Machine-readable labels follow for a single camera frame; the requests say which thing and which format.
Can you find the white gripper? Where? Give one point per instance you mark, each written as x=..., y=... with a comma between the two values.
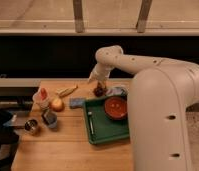
x=99, y=73

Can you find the dark red grape bunch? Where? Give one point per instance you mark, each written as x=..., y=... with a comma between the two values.
x=100, y=90

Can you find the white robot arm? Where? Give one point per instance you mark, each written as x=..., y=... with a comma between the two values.
x=158, y=95

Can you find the green plastic tray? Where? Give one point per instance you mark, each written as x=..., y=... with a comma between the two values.
x=105, y=129

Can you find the crumpled clear plastic bag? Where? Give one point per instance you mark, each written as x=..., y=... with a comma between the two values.
x=116, y=90

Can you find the red bowl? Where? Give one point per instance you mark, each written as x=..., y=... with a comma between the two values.
x=116, y=108

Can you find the blue sponge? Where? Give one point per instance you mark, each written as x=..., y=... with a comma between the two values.
x=76, y=102

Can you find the red yellow apple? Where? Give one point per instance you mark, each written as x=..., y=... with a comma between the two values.
x=57, y=105

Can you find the dark blue gray cup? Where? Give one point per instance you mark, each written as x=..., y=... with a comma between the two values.
x=49, y=118

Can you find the small metal cup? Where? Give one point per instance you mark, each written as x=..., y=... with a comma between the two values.
x=31, y=126

